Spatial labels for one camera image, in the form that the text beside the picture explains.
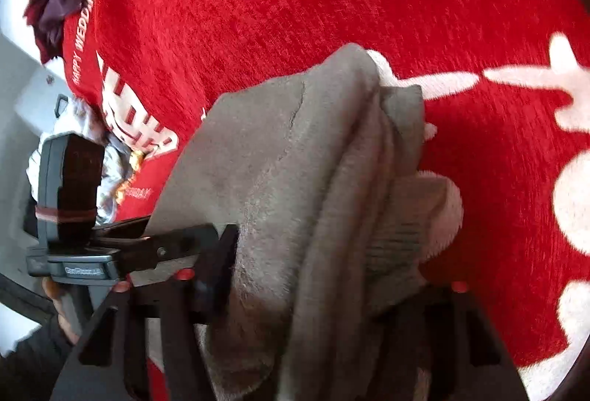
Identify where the person's left hand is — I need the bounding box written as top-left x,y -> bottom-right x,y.
41,277 -> 93,346

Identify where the maroon cloth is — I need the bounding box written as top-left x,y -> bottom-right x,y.
23,0 -> 89,65

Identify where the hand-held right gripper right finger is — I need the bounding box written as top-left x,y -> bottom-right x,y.
369,281 -> 530,401

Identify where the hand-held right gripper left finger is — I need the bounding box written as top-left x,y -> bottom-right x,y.
50,225 -> 240,401

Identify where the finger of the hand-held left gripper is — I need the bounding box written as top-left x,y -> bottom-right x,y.
90,217 -> 221,275

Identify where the grey small garment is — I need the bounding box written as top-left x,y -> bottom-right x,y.
146,42 -> 464,401

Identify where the white patterned cloth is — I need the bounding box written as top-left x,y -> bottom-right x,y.
27,96 -> 145,224

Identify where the red printed blanket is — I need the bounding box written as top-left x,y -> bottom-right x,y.
61,0 -> 590,401

